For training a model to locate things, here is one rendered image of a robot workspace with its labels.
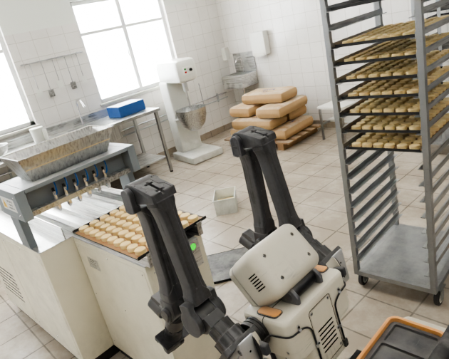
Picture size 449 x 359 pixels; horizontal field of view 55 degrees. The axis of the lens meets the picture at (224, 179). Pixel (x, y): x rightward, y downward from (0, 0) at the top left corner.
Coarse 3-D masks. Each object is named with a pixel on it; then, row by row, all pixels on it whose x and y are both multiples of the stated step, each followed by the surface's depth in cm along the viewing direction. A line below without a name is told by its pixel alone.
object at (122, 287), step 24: (96, 264) 223; (120, 264) 201; (96, 288) 239; (120, 288) 213; (144, 288) 193; (120, 312) 227; (144, 312) 204; (120, 336) 243; (144, 336) 217; (192, 336) 208
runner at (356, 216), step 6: (390, 180) 286; (396, 180) 290; (384, 186) 280; (390, 186) 284; (378, 192) 275; (384, 192) 277; (372, 198) 269; (378, 198) 271; (366, 204) 264; (372, 204) 265; (360, 210) 258; (366, 210) 260; (354, 216) 253; (360, 216) 255
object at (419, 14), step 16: (416, 0) 183; (416, 16) 186; (416, 32) 188; (416, 48) 191; (432, 192) 215; (432, 208) 217; (432, 224) 219; (432, 240) 223; (432, 256) 227; (432, 272) 230; (432, 288) 234
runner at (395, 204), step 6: (396, 204) 296; (390, 210) 291; (384, 216) 285; (378, 222) 279; (372, 228) 273; (366, 234) 267; (372, 234) 268; (360, 240) 262; (366, 240) 263; (360, 246) 258
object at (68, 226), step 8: (40, 216) 262; (48, 216) 253; (56, 224) 246; (64, 224) 237; (72, 224) 232; (72, 232) 233; (88, 240) 220; (104, 248) 210; (144, 264) 185; (152, 264) 183
